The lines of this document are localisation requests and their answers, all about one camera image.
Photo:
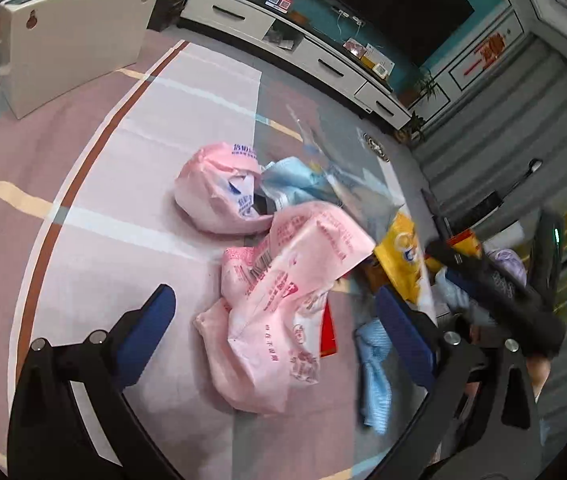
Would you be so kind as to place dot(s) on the yellow snack bag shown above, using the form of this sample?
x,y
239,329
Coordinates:
x,y
399,262

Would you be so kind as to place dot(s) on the white TV cabinet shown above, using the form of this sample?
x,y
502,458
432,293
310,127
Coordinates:
x,y
277,36

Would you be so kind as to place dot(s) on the light blue cloth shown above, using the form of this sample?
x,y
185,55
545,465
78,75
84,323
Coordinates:
x,y
373,346

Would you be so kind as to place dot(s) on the grey curtain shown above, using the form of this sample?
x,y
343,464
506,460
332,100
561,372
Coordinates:
x,y
511,138

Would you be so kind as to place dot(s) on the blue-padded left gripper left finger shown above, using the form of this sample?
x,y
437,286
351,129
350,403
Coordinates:
x,y
138,333

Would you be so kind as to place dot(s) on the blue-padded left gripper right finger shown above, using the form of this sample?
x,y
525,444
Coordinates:
x,y
412,334

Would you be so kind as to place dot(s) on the pink printed plastic bag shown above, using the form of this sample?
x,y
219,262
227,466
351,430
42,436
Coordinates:
x,y
262,337

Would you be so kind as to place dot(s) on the red packaging wrapper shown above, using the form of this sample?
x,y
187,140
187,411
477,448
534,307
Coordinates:
x,y
328,342

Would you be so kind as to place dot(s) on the orange yellow paper bag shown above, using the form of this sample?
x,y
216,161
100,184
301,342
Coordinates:
x,y
465,242

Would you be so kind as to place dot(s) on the purple plastic bag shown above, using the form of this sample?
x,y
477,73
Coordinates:
x,y
511,262

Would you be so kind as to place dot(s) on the person's right hand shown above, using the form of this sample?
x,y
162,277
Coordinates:
x,y
539,370

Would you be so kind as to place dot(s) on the potted green plant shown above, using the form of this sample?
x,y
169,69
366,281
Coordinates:
x,y
420,84

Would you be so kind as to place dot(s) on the white storage box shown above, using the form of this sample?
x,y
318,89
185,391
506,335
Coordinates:
x,y
49,47

